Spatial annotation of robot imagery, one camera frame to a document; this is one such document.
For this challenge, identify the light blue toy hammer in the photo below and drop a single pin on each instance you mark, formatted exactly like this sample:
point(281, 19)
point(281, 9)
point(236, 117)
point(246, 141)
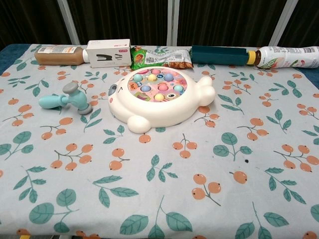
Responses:
point(74, 98)

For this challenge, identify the white whack-a-mole toy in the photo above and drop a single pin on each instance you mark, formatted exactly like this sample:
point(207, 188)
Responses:
point(159, 110)

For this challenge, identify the floral orange berry tablecloth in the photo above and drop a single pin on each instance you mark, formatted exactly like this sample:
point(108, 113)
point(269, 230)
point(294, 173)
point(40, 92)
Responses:
point(159, 179)

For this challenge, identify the green snack bag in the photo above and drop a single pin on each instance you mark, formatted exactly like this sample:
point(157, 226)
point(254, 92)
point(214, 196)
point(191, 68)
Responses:
point(149, 58)

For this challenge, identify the dark teal long box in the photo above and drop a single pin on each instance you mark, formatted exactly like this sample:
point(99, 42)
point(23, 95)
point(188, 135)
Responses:
point(216, 58)

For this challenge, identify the white stapler box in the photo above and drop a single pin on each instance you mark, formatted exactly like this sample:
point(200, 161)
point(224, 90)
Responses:
point(107, 53)

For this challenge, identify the dark pleated backdrop curtain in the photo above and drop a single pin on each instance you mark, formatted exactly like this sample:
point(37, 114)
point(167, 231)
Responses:
point(119, 20)

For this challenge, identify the brown drink bottle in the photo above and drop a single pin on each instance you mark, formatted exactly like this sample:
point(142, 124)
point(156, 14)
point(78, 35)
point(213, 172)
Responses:
point(57, 58)

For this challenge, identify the white-label bottle with yellow cap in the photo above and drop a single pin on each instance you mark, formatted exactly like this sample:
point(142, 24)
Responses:
point(284, 56)

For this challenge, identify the silver metal partition post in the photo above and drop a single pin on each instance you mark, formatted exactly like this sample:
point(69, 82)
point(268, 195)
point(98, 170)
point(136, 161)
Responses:
point(282, 22)
point(68, 22)
point(173, 22)

